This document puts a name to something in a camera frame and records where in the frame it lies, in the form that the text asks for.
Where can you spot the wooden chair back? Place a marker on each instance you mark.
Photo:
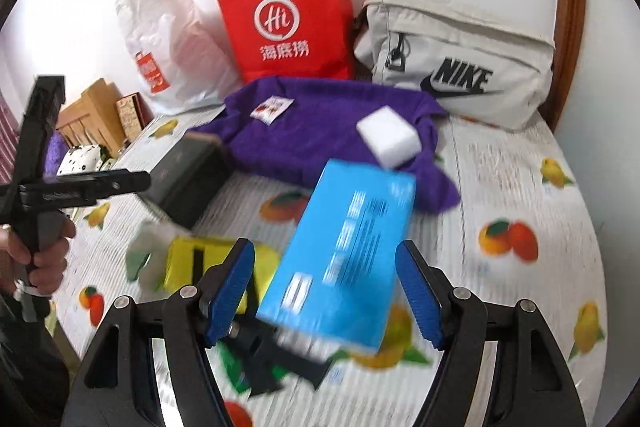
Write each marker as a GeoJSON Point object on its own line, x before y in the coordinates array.
{"type": "Point", "coordinates": [95, 107]}

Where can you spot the white sponge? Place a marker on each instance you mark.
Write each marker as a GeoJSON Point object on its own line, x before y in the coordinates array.
{"type": "Point", "coordinates": [387, 132]}

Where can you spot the brown patterned box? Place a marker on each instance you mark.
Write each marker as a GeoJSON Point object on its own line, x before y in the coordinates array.
{"type": "Point", "coordinates": [131, 117]}

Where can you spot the blue tissue pack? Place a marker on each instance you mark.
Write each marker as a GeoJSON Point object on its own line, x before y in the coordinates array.
{"type": "Point", "coordinates": [340, 247]}

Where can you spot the white black-dotted object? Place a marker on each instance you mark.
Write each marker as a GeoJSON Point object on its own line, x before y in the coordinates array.
{"type": "Point", "coordinates": [82, 159]}

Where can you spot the black box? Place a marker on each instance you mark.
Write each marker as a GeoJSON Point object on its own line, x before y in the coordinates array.
{"type": "Point", "coordinates": [185, 177]}

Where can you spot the person's left forearm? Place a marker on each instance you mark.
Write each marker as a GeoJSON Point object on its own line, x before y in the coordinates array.
{"type": "Point", "coordinates": [25, 367]}

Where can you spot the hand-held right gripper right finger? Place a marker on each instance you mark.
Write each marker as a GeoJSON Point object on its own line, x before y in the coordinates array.
{"type": "Point", "coordinates": [420, 297]}

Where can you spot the white plastic bag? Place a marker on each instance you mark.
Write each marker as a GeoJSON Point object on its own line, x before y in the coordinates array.
{"type": "Point", "coordinates": [165, 32]}

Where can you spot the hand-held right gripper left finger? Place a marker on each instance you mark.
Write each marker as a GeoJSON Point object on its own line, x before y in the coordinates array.
{"type": "Point", "coordinates": [232, 292]}

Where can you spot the green and white tissue pack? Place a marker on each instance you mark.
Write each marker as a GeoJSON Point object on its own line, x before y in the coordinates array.
{"type": "Point", "coordinates": [150, 252]}

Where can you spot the grey waist bag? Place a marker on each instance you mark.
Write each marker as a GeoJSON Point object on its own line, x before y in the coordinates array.
{"type": "Point", "coordinates": [475, 37]}

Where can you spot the purple cloth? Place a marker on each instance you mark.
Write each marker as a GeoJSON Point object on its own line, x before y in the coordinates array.
{"type": "Point", "coordinates": [52, 154]}

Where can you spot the red striped cloth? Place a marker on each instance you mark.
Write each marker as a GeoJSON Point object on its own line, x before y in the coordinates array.
{"type": "Point", "coordinates": [7, 142]}

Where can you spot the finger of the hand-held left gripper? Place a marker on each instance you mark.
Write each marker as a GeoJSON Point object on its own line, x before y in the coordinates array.
{"type": "Point", "coordinates": [42, 127]}
{"type": "Point", "coordinates": [100, 187]}

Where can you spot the brown wooden frame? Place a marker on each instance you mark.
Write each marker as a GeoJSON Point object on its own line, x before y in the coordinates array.
{"type": "Point", "coordinates": [570, 7]}

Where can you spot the purple towel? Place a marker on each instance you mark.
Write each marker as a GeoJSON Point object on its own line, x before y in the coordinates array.
{"type": "Point", "coordinates": [300, 132]}

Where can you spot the person's left hand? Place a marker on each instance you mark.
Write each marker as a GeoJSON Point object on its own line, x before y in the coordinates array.
{"type": "Point", "coordinates": [47, 274]}

